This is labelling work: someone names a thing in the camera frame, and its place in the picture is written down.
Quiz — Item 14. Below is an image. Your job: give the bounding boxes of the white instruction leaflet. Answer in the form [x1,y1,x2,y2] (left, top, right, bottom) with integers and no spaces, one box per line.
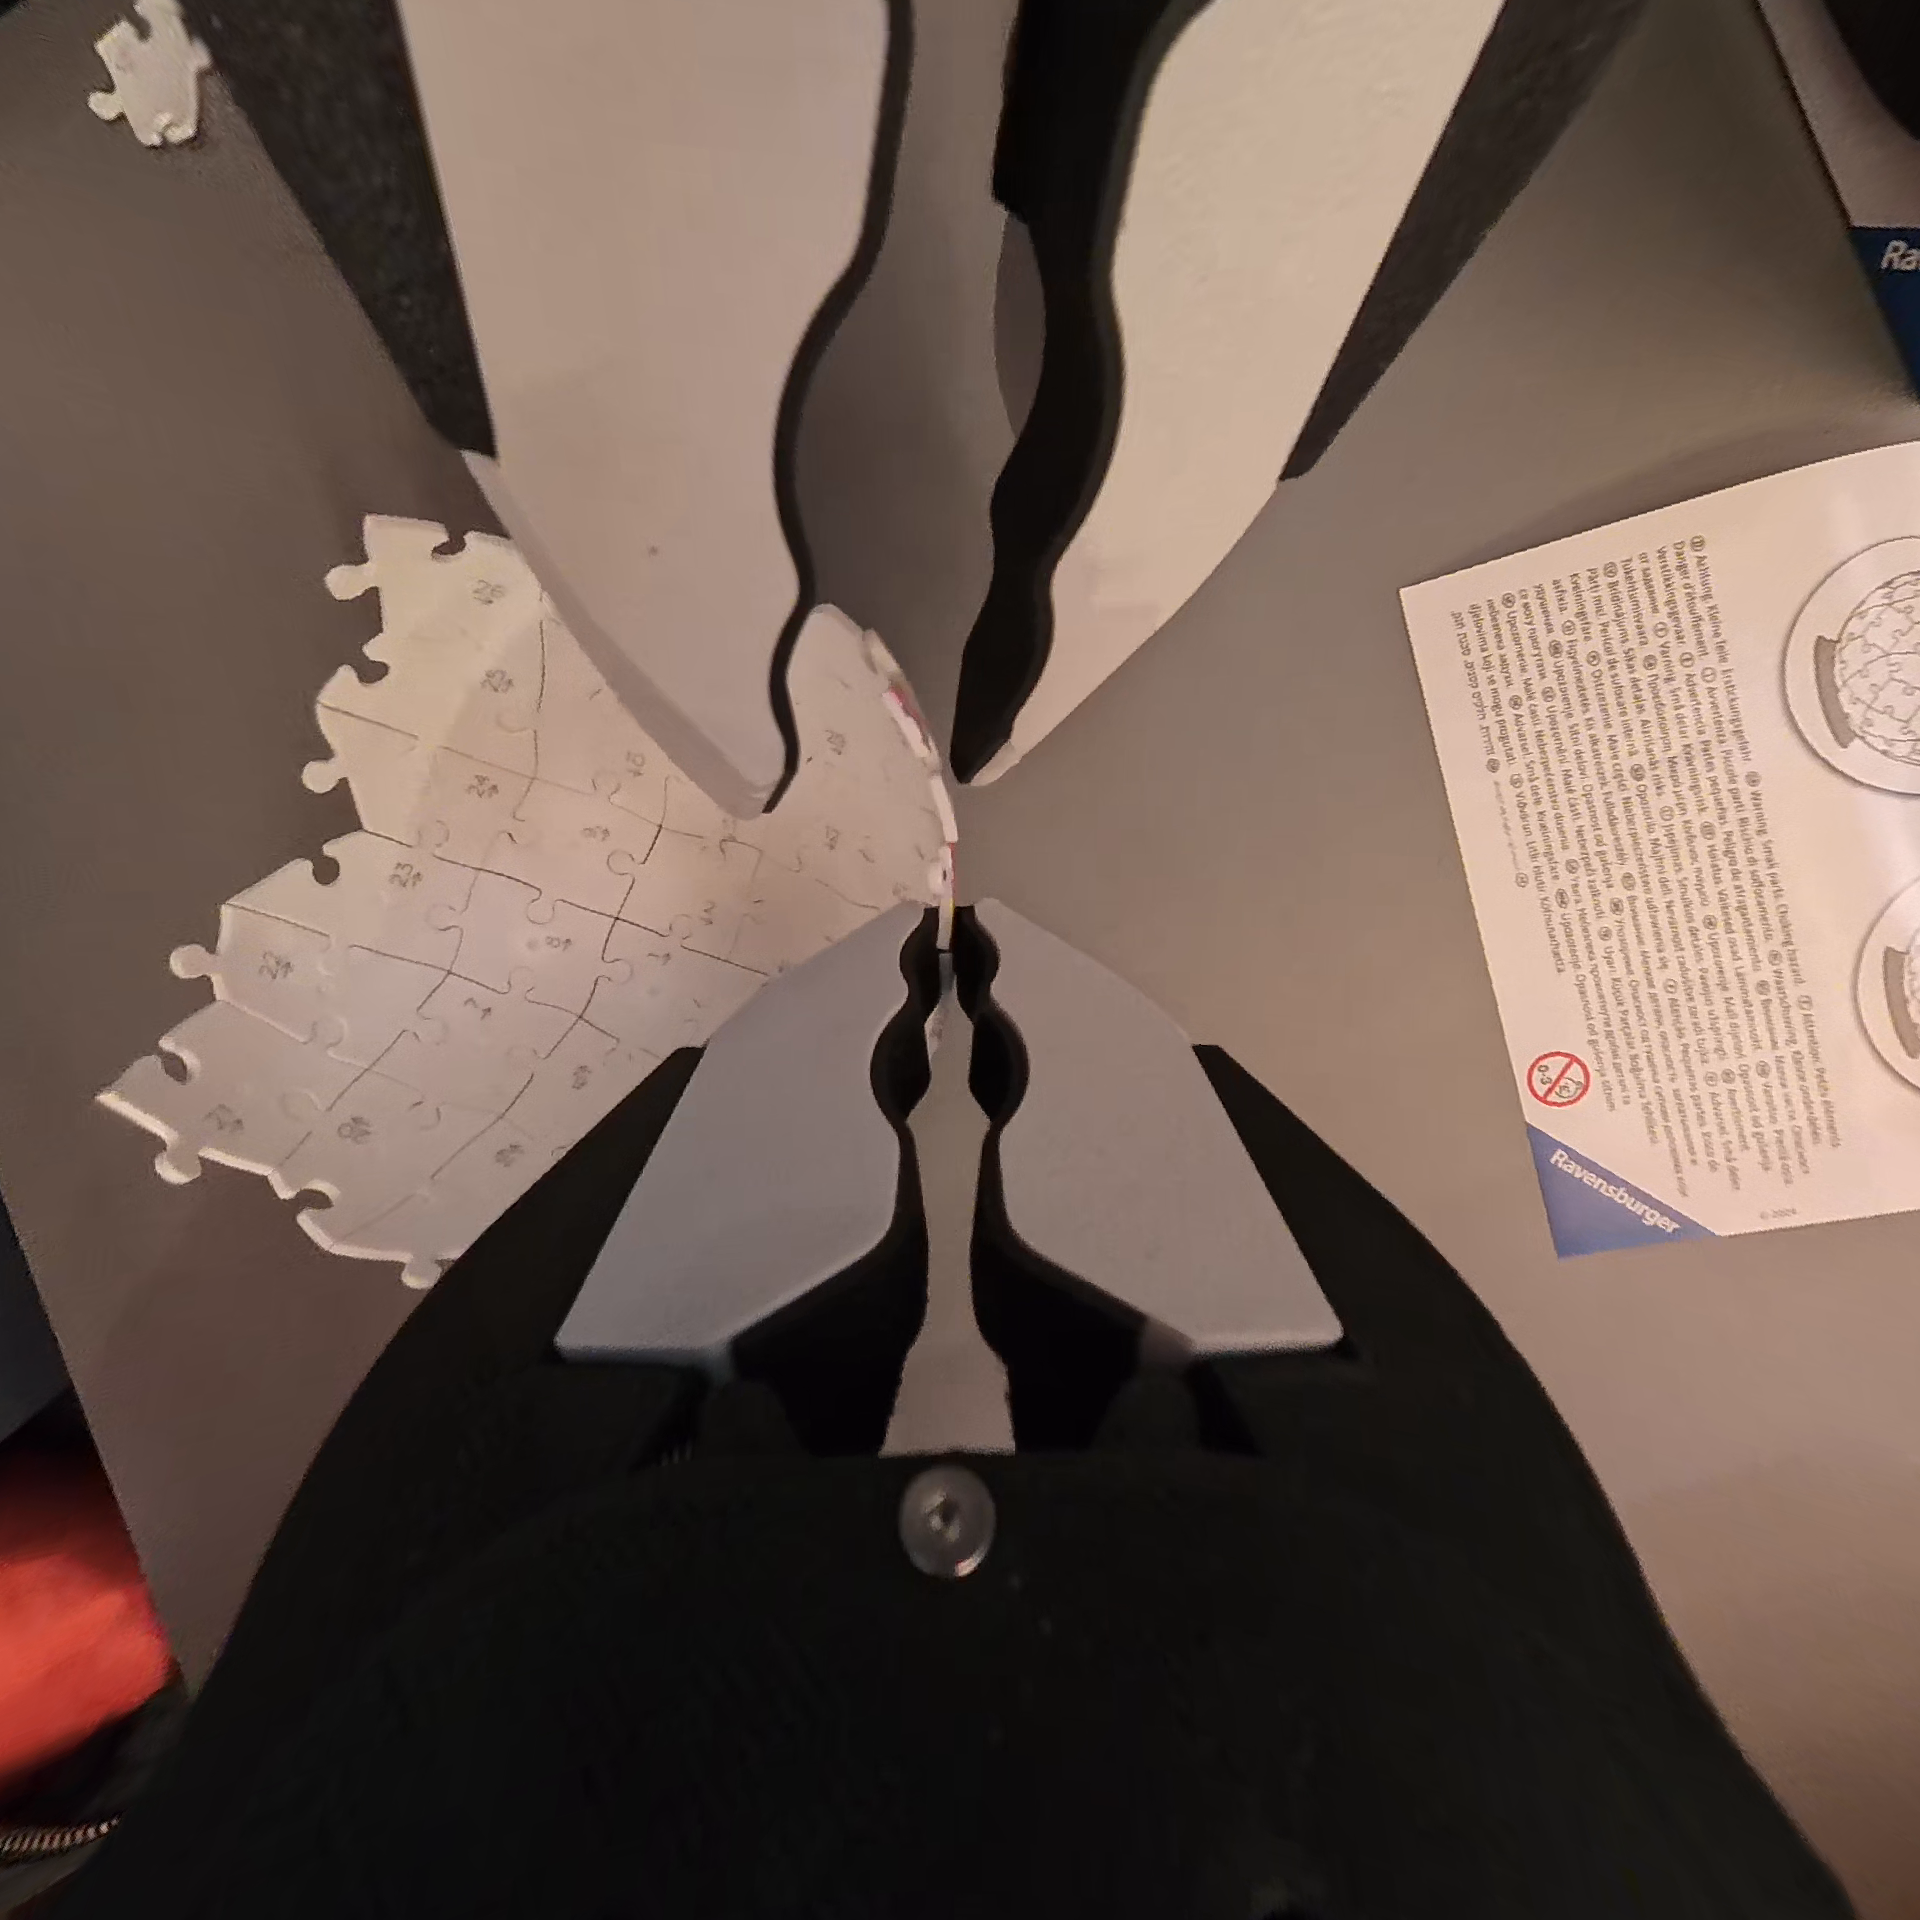
[1399,442,1920,1261]

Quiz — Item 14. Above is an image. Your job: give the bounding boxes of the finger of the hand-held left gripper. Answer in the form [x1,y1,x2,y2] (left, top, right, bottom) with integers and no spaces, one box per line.
[397,0,916,819]
[949,0,1514,788]

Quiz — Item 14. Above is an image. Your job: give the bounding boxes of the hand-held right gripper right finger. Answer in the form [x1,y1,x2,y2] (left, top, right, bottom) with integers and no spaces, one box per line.
[957,897,1346,1453]

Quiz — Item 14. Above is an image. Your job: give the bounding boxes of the partly built puzzle ball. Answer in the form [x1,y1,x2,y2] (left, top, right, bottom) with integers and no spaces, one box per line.
[93,515,962,1292]

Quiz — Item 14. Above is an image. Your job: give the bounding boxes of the person's dark clothing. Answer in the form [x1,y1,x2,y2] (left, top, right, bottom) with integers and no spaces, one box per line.
[0,1183,92,1443]

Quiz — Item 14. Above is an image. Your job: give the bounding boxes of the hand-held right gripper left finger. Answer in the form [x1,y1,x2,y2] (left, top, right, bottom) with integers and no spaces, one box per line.
[552,902,936,1453]

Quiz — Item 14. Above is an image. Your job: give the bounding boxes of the colourful puzzle box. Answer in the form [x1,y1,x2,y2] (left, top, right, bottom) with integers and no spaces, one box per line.
[1757,0,1920,383]

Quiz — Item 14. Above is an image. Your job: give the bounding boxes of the puzzle pieces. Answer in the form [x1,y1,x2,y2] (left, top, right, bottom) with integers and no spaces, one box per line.
[89,0,219,153]

